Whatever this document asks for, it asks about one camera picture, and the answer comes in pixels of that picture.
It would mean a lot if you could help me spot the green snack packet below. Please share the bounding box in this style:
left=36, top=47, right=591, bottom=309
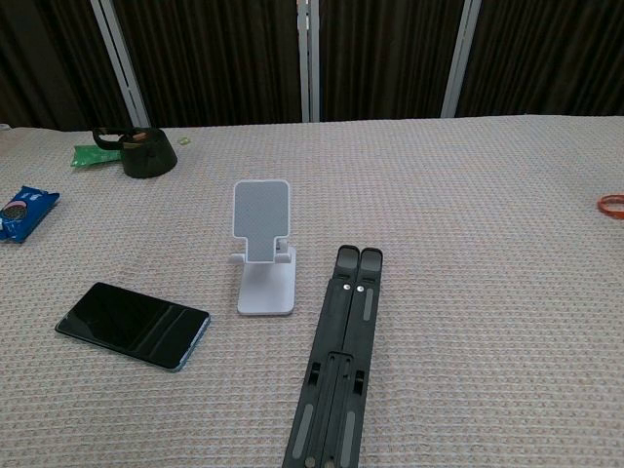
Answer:
left=70, top=143, right=123, bottom=169

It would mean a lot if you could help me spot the black smartphone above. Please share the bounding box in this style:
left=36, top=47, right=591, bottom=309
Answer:
left=54, top=281, right=212, bottom=371

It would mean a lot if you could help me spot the beige woven tablecloth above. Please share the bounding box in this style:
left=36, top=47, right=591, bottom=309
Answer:
left=0, top=114, right=624, bottom=468

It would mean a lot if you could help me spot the black folded laptop stand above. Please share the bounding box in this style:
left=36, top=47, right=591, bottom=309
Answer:
left=281, top=245, right=386, bottom=468

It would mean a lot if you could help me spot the blue cookie packet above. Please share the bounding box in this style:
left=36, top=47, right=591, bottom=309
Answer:
left=0, top=185, right=61, bottom=244

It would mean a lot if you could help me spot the black curtain panel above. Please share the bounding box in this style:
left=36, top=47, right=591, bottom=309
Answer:
left=0, top=0, right=136, bottom=132
left=111, top=0, right=303, bottom=129
left=319, top=0, right=464, bottom=123
left=455, top=0, right=624, bottom=118

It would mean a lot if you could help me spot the black cup with handle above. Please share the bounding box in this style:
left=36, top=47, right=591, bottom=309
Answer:
left=92, top=125, right=178, bottom=179

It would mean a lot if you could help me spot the white partition post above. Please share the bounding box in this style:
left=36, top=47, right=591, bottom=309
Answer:
left=440, top=0, right=484, bottom=118
left=90, top=0, right=151, bottom=129
left=295, top=0, right=322, bottom=123

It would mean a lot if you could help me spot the orange lanyard strap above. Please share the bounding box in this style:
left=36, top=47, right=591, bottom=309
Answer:
left=597, top=193, right=624, bottom=221

